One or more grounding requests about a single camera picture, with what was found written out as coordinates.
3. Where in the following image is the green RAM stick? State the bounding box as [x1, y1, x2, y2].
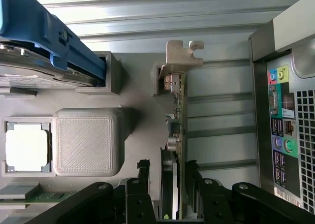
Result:
[0, 191, 79, 204]

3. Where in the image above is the silver CPU chip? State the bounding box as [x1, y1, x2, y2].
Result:
[4, 122, 52, 173]

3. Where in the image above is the open black PC case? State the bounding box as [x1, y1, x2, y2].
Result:
[247, 0, 315, 215]

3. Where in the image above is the grey plastic parts rack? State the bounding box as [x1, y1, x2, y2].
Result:
[0, 51, 188, 224]

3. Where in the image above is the hard disk in blue caddy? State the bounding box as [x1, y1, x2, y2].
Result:
[0, 0, 108, 89]

